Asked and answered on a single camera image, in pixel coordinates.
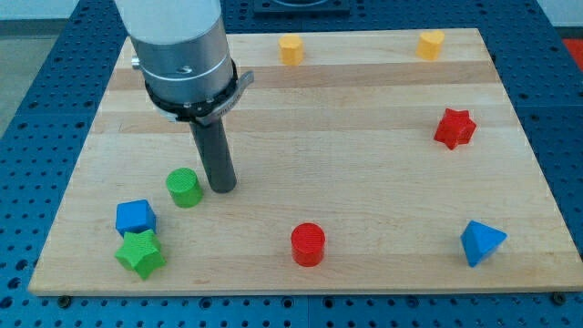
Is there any red cylinder block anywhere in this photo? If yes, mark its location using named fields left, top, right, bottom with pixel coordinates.
left=291, top=222, right=326, bottom=267

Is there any green cylinder block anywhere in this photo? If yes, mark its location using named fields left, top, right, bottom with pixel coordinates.
left=166, top=168, right=203, bottom=208

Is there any black clamp ring with lever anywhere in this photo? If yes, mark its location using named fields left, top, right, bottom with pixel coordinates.
left=144, top=60, right=254, bottom=126

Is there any blue triangular prism block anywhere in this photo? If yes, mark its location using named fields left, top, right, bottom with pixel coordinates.
left=460, top=220, right=507, bottom=267

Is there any blue cube block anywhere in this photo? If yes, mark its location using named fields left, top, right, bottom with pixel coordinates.
left=115, top=200, right=157, bottom=236

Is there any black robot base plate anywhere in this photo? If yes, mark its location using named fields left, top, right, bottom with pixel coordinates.
left=251, top=0, right=351, bottom=17

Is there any wooden board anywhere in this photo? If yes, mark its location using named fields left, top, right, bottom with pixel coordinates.
left=28, top=28, right=582, bottom=296

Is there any yellow heart block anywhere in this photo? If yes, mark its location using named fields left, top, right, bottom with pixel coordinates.
left=415, top=30, right=445, bottom=61

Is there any red star block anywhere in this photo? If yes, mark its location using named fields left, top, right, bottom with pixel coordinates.
left=434, top=108, right=476, bottom=150

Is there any green star block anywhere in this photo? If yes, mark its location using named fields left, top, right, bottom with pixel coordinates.
left=115, top=230, right=167, bottom=280

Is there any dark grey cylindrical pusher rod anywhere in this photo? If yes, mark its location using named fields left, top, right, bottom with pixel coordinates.
left=189, top=119, right=237, bottom=193

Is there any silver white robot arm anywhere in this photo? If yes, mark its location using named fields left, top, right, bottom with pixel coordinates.
left=115, top=0, right=254, bottom=193

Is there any yellow pentagon block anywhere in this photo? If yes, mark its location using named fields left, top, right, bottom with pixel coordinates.
left=278, top=34, right=304, bottom=66

